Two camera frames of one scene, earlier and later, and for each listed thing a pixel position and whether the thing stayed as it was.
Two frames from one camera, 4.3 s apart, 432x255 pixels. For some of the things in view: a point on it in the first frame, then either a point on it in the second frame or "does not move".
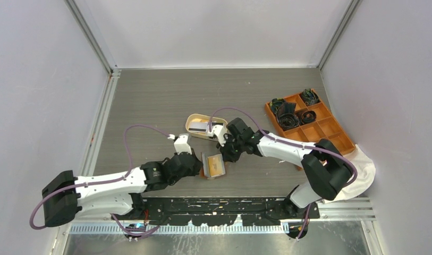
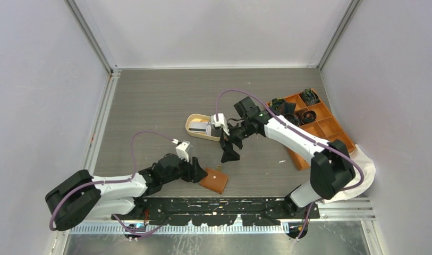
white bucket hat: [365, 176] does not move
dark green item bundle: [310, 97] does not move
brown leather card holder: [212, 166] -> [214, 181]
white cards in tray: [200, 127] does not move
